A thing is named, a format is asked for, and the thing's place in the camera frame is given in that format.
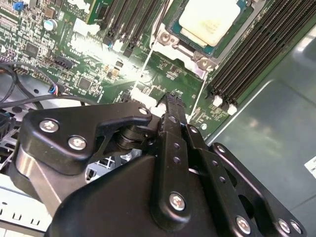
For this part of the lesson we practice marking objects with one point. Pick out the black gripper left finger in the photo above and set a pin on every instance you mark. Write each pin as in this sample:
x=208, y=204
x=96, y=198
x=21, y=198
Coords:
x=56, y=145

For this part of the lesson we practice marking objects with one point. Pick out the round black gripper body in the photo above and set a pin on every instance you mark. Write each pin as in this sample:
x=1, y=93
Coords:
x=106, y=209

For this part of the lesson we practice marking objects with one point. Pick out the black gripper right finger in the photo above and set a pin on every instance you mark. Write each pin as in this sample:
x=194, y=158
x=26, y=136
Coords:
x=229, y=195

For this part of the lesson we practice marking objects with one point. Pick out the silver-topped CPU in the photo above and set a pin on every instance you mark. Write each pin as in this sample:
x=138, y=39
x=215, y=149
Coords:
x=209, y=19

